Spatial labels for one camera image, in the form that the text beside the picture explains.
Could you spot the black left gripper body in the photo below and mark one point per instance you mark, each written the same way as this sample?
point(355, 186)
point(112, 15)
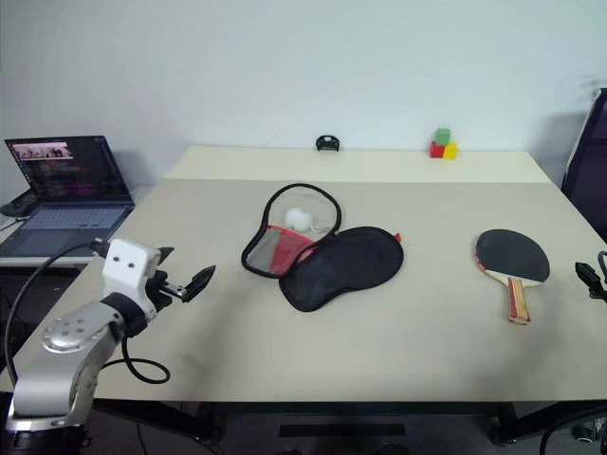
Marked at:
point(159, 291)

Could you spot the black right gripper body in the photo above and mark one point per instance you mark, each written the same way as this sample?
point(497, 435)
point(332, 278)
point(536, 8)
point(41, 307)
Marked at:
point(598, 291)

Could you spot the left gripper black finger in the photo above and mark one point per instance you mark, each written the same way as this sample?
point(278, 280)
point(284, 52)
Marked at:
point(166, 253)
point(199, 282)

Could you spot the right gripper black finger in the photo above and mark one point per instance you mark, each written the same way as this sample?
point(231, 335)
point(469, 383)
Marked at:
point(588, 274)

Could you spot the black table tennis paddle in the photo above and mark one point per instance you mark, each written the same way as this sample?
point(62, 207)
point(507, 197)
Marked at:
point(512, 256)

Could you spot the black and red bag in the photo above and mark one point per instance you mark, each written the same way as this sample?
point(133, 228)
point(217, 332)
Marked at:
point(341, 270)

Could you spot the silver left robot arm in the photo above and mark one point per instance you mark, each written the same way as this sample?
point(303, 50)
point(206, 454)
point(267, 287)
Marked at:
point(71, 332)

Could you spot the black office chair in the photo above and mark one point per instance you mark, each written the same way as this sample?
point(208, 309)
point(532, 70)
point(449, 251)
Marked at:
point(588, 180)

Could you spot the dark blue open laptop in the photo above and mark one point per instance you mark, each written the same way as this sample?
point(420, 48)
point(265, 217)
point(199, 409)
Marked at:
point(66, 208)

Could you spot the black handheld controller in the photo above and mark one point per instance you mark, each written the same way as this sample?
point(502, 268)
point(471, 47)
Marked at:
point(16, 207)

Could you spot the yellow cube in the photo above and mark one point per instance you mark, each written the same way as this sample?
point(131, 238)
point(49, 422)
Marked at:
point(450, 151)

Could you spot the small black plastic clamp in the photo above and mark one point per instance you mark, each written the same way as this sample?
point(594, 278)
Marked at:
point(327, 142)

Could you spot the red cube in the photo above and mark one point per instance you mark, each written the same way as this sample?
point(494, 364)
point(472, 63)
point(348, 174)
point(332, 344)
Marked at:
point(436, 150)

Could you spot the green cube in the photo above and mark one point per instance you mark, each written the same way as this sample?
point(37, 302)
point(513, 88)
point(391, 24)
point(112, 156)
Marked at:
point(443, 136)

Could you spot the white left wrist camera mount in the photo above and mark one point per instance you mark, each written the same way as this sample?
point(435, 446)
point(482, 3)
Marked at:
point(125, 265)

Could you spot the black table frame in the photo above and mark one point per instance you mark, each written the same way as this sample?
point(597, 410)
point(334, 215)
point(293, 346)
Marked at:
point(332, 408)

